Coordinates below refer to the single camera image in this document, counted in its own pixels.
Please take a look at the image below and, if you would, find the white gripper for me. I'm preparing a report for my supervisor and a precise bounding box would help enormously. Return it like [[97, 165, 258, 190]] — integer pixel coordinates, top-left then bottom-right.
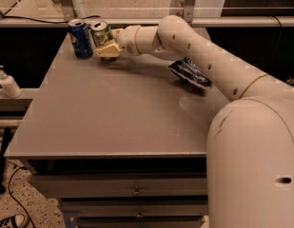
[[94, 26, 140, 60]]

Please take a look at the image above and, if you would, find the green soda can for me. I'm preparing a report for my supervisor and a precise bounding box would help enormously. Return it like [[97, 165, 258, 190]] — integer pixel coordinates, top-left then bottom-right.
[[90, 20, 113, 47]]

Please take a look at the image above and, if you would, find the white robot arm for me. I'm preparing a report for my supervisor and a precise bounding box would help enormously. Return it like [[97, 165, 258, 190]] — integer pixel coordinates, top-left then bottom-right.
[[95, 15, 294, 228]]

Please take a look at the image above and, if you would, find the blue pepsi can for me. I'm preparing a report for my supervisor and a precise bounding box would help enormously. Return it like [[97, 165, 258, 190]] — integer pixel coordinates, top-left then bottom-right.
[[68, 19, 93, 59]]

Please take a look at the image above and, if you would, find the blue chip bag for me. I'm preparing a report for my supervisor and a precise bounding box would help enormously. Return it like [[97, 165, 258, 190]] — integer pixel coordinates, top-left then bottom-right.
[[168, 57, 211, 89]]

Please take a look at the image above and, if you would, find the grey drawer cabinet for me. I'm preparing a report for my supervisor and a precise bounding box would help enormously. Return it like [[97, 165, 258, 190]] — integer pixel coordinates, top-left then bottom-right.
[[6, 43, 226, 228]]

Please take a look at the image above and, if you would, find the white pump bottle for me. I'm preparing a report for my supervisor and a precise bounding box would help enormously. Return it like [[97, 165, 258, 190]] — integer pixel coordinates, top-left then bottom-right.
[[0, 66, 22, 98]]

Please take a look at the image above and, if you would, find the metal drawer knob upper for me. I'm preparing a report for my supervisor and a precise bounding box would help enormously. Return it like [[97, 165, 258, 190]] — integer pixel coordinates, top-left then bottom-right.
[[132, 186, 142, 197]]

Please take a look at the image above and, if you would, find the metal drawer knob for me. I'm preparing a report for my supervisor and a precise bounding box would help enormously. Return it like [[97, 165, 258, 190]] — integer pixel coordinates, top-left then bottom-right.
[[132, 186, 142, 197], [135, 210, 144, 219]]

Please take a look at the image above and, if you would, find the metal drawer knob lower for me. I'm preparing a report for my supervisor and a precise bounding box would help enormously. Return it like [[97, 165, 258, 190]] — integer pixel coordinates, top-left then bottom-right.
[[135, 210, 144, 219]]

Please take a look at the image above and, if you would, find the black stand leg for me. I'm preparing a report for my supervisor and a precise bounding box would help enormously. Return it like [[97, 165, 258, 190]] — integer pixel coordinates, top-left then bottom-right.
[[0, 127, 11, 194]]

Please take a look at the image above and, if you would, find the black white sneaker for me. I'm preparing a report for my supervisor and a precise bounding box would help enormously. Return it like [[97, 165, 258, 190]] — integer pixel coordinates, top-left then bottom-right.
[[0, 214, 29, 228]]

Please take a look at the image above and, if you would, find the black cable on ledge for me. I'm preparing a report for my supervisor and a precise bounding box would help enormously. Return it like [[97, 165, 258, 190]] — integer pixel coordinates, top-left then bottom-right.
[[3, 14, 102, 25]]

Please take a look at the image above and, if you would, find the black floor cable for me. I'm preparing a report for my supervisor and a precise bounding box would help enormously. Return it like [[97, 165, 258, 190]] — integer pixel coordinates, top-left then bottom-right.
[[0, 150, 37, 228]]

